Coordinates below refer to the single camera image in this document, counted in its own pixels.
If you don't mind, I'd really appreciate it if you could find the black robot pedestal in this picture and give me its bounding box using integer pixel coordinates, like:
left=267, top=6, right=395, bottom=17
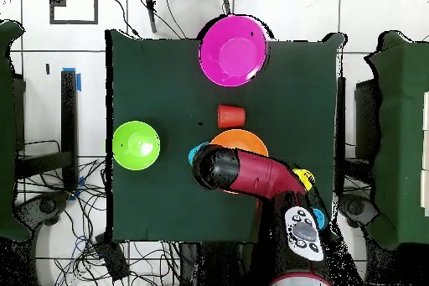
left=178, top=242, right=259, bottom=286

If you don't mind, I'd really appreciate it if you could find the lime green plastic bowl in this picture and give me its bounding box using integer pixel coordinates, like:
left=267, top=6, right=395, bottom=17
left=111, top=120, right=162, bottom=171

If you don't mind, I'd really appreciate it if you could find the dark green tablecloth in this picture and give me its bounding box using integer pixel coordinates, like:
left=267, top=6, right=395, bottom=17
left=104, top=29, right=348, bottom=245

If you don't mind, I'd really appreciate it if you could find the green cloth covered side table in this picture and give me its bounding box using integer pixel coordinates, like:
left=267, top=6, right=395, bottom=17
left=364, top=30, right=429, bottom=250
left=0, top=19, right=33, bottom=242

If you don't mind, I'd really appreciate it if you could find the orange plastic bowl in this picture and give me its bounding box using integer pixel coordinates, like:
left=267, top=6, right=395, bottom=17
left=209, top=128, right=270, bottom=195

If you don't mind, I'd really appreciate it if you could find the black power brick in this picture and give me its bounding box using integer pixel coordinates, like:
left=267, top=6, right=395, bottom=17
left=93, top=232, right=131, bottom=283

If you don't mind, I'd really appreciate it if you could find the gray pedestal foot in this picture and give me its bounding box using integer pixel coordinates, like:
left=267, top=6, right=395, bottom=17
left=14, top=190, right=70, bottom=230
left=338, top=193, right=381, bottom=230

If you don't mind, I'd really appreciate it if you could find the white boxes stack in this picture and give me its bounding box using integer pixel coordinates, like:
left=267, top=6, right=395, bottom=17
left=420, top=90, right=429, bottom=217

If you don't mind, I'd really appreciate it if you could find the tangle of floor cables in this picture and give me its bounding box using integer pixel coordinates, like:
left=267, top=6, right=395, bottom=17
left=16, top=139, right=182, bottom=286

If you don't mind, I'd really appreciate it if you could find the red-orange plastic cup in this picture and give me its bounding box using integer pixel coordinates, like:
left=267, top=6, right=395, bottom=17
left=216, top=104, right=247, bottom=129

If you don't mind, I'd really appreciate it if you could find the small cyan plastic bowl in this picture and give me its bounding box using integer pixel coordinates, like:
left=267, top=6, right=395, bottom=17
left=188, top=141, right=211, bottom=166

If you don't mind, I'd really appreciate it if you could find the black cable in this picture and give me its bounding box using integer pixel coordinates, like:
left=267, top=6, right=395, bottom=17
left=107, top=0, right=142, bottom=39

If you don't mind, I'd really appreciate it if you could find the magenta pink plastic bowl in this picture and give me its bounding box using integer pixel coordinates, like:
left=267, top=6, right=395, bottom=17
left=198, top=14, right=270, bottom=88

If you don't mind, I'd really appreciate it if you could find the black metal table frame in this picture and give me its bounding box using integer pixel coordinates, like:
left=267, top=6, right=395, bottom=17
left=335, top=75, right=381, bottom=196
left=14, top=69, right=80, bottom=193

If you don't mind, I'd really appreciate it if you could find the light blue plastic cup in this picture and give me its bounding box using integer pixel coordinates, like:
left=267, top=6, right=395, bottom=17
left=311, top=207, right=328, bottom=231

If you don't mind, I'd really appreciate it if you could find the yellow plastic cup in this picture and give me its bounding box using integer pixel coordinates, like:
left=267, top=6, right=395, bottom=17
left=292, top=168, right=317, bottom=193

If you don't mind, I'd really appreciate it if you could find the blue tape strip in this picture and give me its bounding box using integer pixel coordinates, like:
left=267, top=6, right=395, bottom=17
left=61, top=66, right=82, bottom=92

